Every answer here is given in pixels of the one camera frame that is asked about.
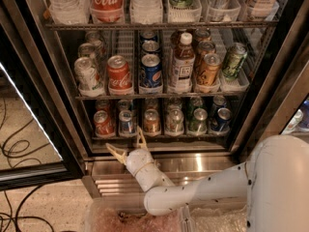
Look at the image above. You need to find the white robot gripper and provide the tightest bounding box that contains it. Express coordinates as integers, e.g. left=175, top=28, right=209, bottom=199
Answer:
left=105, top=127, right=174, bottom=192

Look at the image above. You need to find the red bull can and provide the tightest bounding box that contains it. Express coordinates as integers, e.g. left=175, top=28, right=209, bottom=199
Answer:
left=119, top=110, right=135, bottom=136
left=117, top=99, right=134, bottom=111

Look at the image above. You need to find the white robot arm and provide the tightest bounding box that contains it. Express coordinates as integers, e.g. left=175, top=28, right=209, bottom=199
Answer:
left=106, top=132, right=309, bottom=232

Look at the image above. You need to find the front orange can bottom shelf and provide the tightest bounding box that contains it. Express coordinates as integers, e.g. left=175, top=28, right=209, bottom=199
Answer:
left=143, top=109, right=160, bottom=135

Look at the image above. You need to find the orange can shelf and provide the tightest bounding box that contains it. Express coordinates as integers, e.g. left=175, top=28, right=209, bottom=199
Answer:
left=195, top=41, right=216, bottom=67
left=196, top=53, right=222, bottom=86
left=193, top=29, right=211, bottom=45
left=143, top=109, right=160, bottom=135
left=145, top=98, right=159, bottom=110

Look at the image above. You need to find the front red can bottom shelf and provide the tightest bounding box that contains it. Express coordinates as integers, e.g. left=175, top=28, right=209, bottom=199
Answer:
left=94, top=110, right=114, bottom=136

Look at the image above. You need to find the red can shelf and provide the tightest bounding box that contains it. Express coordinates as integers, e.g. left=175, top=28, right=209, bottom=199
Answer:
left=94, top=110, right=114, bottom=136
left=96, top=100, right=110, bottom=114

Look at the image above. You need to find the steel fridge base grille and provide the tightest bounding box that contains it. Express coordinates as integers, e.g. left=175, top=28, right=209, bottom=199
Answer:
left=82, top=153, right=240, bottom=198

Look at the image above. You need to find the rear orange can bottom shelf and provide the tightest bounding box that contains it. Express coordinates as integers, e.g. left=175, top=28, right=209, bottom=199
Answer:
left=145, top=98, right=159, bottom=110

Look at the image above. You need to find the rear red can bottom shelf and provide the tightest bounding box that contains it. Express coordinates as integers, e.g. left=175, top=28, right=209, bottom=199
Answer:
left=96, top=100, right=110, bottom=114

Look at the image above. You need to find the front white can bottom shelf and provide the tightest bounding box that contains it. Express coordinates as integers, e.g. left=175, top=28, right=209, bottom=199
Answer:
left=165, top=109, right=184, bottom=136

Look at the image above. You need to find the white can shelf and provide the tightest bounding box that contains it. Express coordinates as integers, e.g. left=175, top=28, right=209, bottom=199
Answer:
left=74, top=57, right=102, bottom=92
left=166, top=98, right=183, bottom=110
left=78, top=43, right=98, bottom=62
left=85, top=31, right=106, bottom=59
left=165, top=109, right=184, bottom=136

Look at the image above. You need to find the rear white can bottom shelf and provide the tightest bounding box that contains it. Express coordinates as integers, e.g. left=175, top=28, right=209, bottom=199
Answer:
left=166, top=98, right=183, bottom=110

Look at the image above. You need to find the coca cola can middle shelf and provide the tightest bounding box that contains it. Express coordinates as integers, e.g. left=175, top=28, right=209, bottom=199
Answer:
left=107, top=55, right=132, bottom=90

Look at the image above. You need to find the front green can bottom shelf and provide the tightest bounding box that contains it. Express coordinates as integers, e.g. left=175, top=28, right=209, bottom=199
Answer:
left=188, top=108, right=208, bottom=135

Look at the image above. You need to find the green can shelf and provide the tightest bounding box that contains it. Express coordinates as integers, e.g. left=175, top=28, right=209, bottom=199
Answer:
left=222, top=43, right=247, bottom=81
left=188, top=97, right=205, bottom=114
left=188, top=108, right=208, bottom=135

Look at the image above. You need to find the front pepsi can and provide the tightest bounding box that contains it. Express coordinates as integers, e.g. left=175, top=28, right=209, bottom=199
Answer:
left=140, top=54, right=162, bottom=88

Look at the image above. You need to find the pepsi can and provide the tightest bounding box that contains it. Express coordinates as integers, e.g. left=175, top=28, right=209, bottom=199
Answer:
left=139, top=31, right=157, bottom=44
left=141, top=41, right=161, bottom=56
left=140, top=54, right=162, bottom=88

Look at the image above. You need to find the rear green can bottom shelf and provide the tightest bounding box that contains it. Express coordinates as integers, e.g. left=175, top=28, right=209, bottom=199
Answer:
left=188, top=97, right=205, bottom=114

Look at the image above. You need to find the front white can middle shelf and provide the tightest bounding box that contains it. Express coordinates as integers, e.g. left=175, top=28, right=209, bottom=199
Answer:
left=74, top=57, right=102, bottom=92

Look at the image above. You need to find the front blue can bottom shelf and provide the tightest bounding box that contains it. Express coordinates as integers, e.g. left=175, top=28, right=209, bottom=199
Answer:
left=211, top=107, right=232, bottom=132

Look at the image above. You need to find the blue can shelf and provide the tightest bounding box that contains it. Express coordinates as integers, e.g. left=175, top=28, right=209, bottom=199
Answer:
left=211, top=96, right=227, bottom=114
left=211, top=107, right=232, bottom=132

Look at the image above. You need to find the open glass fridge door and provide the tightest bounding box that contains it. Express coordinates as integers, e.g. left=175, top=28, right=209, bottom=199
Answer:
left=0, top=0, right=85, bottom=190

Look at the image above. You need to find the rear blue can bottom shelf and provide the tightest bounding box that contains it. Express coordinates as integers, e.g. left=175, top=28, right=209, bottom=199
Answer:
left=211, top=96, right=227, bottom=114

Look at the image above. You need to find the middle pepsi can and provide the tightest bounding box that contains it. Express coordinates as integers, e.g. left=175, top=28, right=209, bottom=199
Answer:
left=141, top=41, right=161, bottom=56

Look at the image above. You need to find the front orange can middle shelf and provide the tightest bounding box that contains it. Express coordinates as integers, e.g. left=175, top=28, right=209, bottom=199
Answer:
left=196, top=53, right=222, bottom=86

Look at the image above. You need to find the rear pepsi can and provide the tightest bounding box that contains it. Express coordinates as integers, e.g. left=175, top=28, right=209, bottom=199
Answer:
left=139, top=31, right=157, bottom=44

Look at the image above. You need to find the rear white can middle shelf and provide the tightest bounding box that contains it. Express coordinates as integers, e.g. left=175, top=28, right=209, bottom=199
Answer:
left=85, top=31, right=106, bottom=59

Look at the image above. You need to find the rear orange can middle shelf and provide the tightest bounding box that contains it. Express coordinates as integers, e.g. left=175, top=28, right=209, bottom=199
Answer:
left=193, top=29, right=211, bottom=45

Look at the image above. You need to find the green can middle shelf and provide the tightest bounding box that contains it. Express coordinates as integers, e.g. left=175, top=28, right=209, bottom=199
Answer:
left=222, top=43, right=247, bottom=81

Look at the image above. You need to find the right closed fridge door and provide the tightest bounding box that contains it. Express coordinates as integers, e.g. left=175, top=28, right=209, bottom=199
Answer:
left=239, top=32, right=309, bottom=166

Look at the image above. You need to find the left clear plastic bin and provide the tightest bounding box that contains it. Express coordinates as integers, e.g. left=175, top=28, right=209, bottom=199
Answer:
left=83, top=196, right=186, bottom=232

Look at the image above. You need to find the clear plastic bin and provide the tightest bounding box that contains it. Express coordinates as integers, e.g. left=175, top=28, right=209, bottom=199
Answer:
left=83, top=196, right=186, bottom=232
left=183, top=201, right=246, bottom=232

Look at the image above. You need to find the tea bottle white cap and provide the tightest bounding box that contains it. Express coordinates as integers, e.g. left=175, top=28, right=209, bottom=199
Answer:
left=170, top=32, right=195, bottom=90

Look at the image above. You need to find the right clear plastic bin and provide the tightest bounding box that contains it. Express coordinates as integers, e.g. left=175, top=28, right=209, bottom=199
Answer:
left=183, top=201, right=246, bottom=232

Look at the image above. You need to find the centre clear water bottle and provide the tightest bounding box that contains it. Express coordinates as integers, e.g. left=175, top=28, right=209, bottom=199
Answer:
left=129, top=0, right=163, bottom=24

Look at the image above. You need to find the clear water bottle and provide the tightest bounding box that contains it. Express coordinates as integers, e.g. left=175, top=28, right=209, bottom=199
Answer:
left=129, top=0, right=163, bottom=24
left=49, top=0, right=90, bottom=25

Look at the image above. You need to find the left clear water bottle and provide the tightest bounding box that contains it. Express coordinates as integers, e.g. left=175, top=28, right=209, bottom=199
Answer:
left=49, top=0, right=90, bottom=25

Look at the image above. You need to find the middle wire shelf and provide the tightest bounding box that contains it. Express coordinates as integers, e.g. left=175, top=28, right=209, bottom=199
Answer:
left=75, top=92, right=245, bottom=101

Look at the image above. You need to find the wire shelf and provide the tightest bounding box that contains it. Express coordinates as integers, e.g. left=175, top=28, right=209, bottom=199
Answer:
left=75, top=92, right=245, bottom=101
left=45, top=20, right=279, bottom=31

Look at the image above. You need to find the black floor cable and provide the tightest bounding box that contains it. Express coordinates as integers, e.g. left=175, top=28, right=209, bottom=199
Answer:
left=0, top=184, right=56, bottom=232

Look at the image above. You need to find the top wire shelf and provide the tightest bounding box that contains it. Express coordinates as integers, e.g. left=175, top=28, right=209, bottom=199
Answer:
left=45, top=20, right=279, bottom=31

